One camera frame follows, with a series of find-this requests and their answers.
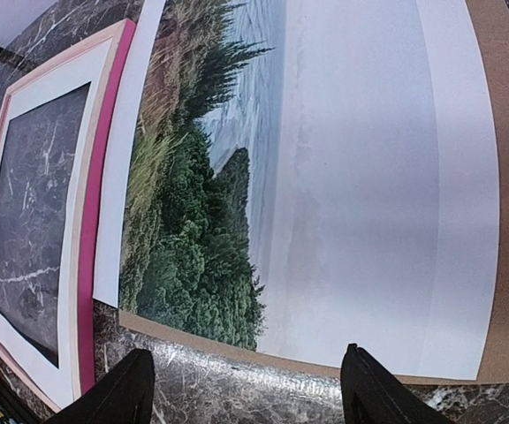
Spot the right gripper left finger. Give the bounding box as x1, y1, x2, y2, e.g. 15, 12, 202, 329
53, 349, 156, 424

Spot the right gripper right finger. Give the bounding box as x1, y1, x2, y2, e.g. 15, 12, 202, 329
340, 344, 451, 424

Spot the white mat board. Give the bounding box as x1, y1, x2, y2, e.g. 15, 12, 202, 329
0, 42, 108, 398

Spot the brown cardboard backing board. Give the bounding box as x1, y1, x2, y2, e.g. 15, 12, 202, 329
120, 1, 509, 384

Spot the landscape photo print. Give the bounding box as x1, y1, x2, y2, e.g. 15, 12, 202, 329
92, 0, 502, 382

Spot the pink wooden picture frame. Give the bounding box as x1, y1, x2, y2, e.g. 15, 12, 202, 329
0, 19, 137, 414

